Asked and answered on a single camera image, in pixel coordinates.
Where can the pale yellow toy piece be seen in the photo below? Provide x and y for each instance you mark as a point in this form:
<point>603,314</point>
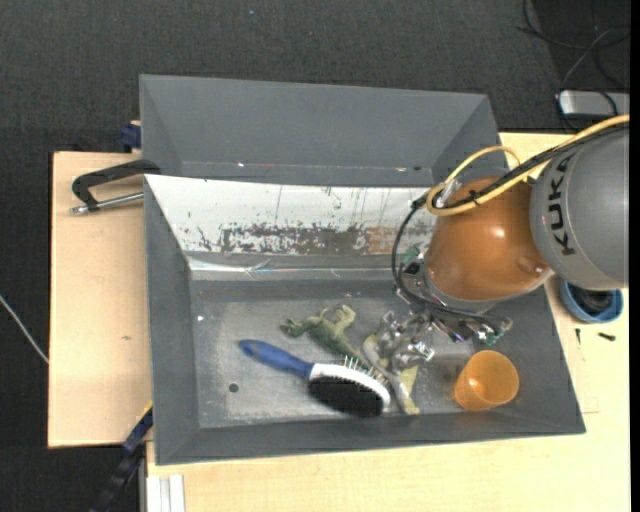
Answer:
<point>409,392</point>

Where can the pale wood board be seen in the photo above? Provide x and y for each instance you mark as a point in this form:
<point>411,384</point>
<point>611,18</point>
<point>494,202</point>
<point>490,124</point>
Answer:
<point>95,300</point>

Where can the grey metal bin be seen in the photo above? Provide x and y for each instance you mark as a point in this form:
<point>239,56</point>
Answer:
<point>300,125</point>

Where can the orange plastic cup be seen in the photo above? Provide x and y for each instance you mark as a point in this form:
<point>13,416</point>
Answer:
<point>487,382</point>

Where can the green toy dinosaur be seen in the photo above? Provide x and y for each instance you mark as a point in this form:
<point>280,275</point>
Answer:
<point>327,330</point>

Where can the blue tape roll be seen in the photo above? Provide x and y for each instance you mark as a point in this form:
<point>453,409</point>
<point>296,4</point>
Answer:
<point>570,306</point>

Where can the small black screw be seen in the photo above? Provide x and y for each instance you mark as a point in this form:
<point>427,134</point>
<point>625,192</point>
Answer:
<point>607,337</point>

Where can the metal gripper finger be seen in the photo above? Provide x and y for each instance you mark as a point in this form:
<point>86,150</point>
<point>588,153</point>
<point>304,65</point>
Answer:
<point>416,350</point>
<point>390,330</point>

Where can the blue and white hairbrush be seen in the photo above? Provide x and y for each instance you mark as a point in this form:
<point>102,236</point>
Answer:
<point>345,392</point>

